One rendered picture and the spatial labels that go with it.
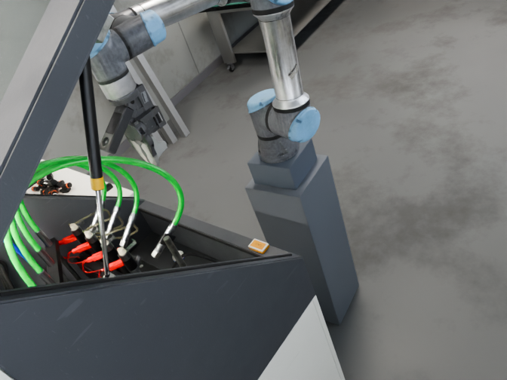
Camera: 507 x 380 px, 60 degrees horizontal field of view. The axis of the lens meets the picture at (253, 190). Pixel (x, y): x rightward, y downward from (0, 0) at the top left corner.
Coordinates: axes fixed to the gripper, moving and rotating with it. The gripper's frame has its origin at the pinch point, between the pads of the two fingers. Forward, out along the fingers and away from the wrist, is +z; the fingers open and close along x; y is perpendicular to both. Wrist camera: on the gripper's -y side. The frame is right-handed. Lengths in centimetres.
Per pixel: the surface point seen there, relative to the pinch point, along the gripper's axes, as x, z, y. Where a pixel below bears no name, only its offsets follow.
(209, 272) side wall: -35.6, 4.5, -18.5
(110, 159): -12.7, -15.4, -14.1
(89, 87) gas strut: -34, -37, -20
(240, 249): -17.4, 27.4, 2.1
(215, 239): -7.7, 27.4, 2.1
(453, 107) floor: 3, 122, 219
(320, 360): -36, 67, -1
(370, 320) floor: -21, 122, 47
